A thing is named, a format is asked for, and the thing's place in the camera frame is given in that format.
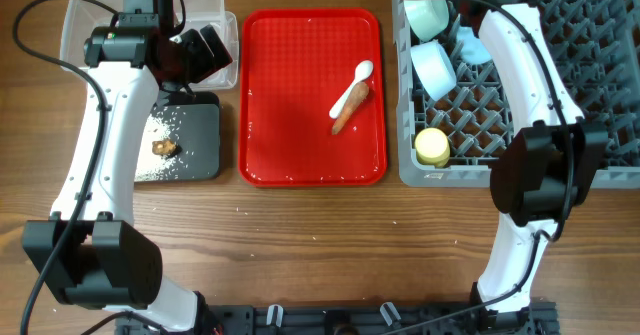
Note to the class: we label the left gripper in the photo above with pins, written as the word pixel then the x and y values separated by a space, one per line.
pixel 206 63

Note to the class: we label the brown food scrap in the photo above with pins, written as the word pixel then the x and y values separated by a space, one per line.
pixel 165 148

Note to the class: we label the white rice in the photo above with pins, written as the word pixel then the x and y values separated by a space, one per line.
pixel 153 167

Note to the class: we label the white plastic spoon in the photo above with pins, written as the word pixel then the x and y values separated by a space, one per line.
pixel 362 71

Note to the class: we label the green bowl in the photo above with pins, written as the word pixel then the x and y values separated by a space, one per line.
pixel 427 18

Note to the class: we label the small light blue bowl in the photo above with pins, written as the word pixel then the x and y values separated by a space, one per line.
pixel 434 69

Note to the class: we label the yellow cup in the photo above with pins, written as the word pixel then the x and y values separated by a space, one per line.
pixel 432 147

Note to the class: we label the large light blue plate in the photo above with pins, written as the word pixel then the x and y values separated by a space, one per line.
pixel 472 50

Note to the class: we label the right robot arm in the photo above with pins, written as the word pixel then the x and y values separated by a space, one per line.
pixel 547 169

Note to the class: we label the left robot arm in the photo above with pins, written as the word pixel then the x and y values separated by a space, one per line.
pixel 88 252

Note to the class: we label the clear plastic waste bin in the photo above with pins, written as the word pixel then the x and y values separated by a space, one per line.
pixel 82 17

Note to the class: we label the black waste tray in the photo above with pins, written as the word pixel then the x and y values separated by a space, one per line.
pixel 200 130

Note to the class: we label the grey dishwasher rack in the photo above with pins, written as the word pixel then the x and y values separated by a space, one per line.
pixel 595 46

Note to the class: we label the red serving tray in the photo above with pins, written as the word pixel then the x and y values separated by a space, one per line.
pixel 295 64

